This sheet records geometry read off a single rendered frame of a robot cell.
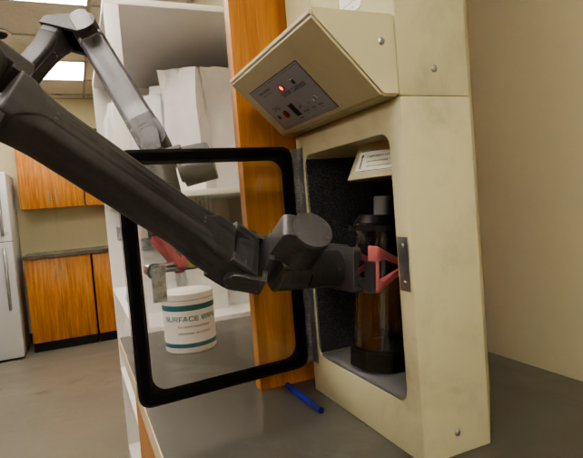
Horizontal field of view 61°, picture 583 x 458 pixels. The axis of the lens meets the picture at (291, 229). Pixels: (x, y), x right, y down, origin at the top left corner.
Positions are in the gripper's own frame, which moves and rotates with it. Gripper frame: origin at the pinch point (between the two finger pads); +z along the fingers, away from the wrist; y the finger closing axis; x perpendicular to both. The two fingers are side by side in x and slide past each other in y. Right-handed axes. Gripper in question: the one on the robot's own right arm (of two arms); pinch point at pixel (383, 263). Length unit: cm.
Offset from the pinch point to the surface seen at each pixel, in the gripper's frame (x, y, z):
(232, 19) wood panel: -44, 22, -17
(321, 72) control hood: -26.5, -8.4, -16.1
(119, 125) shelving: -38, 101, -26
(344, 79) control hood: -24.9, -11.5, -14.5
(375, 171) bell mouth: -14.2, -5.7, -5.6
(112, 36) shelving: -66, 101, -27
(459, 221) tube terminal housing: -6.9, -16.3, 0.1
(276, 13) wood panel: -46, 21, -8
